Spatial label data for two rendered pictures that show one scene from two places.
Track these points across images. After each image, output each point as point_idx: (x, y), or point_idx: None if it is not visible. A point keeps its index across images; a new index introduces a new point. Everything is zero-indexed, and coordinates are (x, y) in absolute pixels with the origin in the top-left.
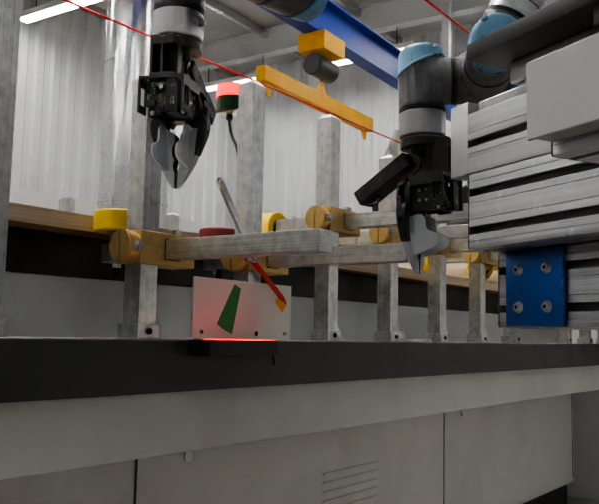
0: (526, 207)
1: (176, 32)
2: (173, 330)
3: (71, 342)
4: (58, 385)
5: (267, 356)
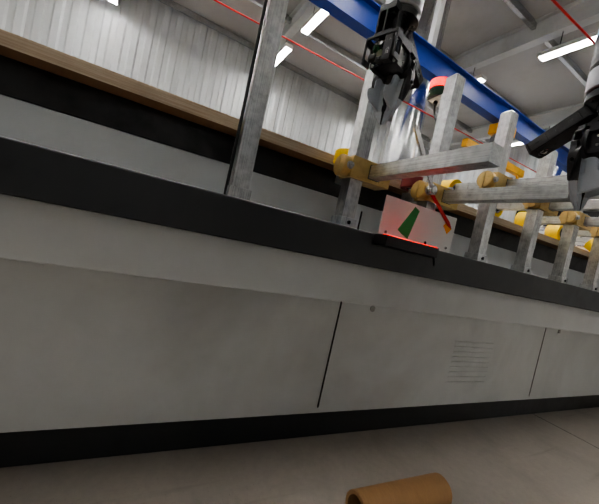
0: None
1: (400, 1)
2: None
3: (290, 214)
4: (277, 239)
5: (429, 258)
